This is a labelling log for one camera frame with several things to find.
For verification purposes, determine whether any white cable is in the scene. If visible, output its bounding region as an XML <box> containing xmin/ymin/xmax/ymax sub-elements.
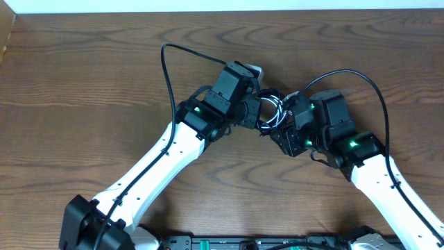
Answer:
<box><xmin>259</xmin><ymin>96</ymin><xmax>289</xmax><ymax>130</ymax></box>

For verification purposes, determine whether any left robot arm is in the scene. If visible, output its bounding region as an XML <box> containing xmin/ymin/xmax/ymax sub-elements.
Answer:
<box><xmin>59</xmin><ymin>62</ymin><xmax>263</xmax><ymax>249</ymax></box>

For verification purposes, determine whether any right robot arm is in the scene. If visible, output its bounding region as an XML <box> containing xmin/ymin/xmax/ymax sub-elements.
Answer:
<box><xmin>271</xmin><ymin>90</ymin><xmax>443</xmax><ymax>249</ymax></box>

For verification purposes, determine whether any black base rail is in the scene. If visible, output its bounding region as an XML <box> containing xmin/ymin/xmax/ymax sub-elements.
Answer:
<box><xmin>159</xmin><ymin>234</ymin><xmax>407</xmax><ymax>250</ymax></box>

